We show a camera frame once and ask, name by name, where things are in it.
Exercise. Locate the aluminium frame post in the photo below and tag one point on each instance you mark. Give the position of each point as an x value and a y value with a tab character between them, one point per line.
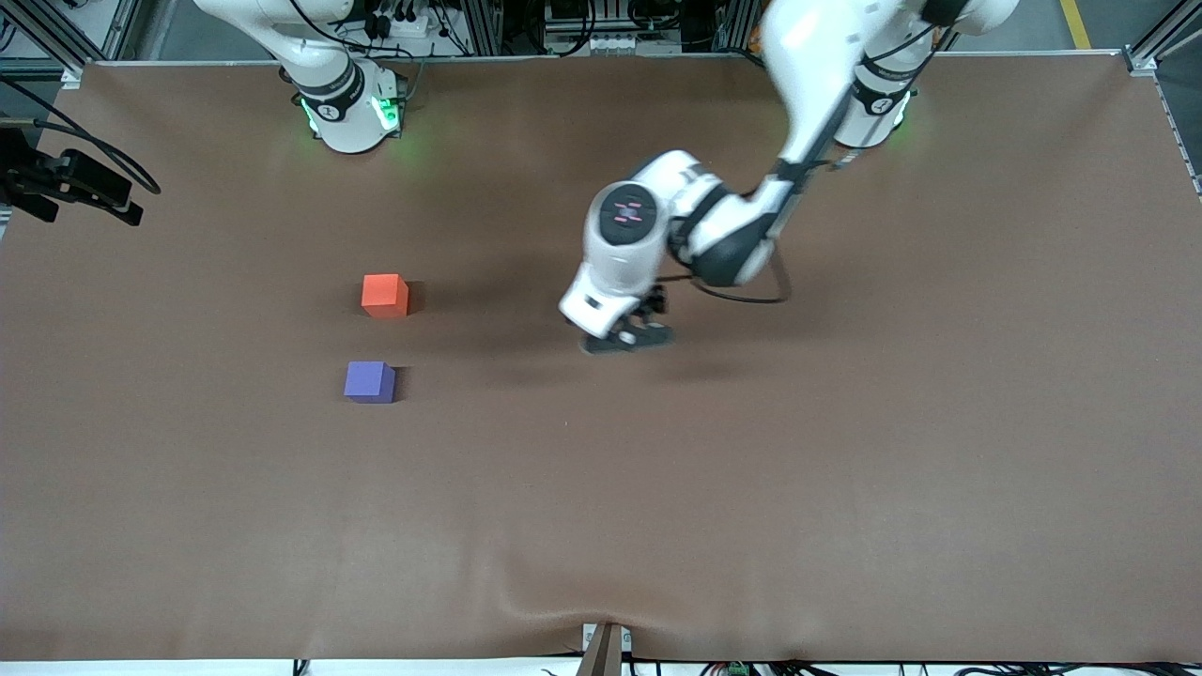
56	42
1164	42

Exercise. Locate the brown table cover sheet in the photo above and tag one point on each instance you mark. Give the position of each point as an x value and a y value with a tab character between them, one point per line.
601	488

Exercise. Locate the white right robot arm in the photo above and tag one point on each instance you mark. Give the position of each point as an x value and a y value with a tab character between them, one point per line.
349	127

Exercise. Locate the white power strip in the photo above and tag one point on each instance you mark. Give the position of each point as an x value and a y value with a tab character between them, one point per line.
406	23

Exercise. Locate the grey electronics box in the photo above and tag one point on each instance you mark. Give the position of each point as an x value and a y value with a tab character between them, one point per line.
596	28

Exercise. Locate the brown camera mount bracket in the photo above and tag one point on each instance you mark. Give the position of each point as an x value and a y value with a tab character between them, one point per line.
603	652

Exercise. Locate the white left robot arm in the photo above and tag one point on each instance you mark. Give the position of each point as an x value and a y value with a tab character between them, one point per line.
808	56

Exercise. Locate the orange foam block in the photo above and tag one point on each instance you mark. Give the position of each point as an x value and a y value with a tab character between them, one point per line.
384	296

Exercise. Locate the purple foam block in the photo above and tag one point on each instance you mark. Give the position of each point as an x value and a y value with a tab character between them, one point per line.
368	382

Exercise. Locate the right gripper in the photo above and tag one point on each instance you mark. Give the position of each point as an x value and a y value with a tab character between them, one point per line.
49	177

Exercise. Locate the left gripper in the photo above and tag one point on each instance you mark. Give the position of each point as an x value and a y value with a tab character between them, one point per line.
654	303

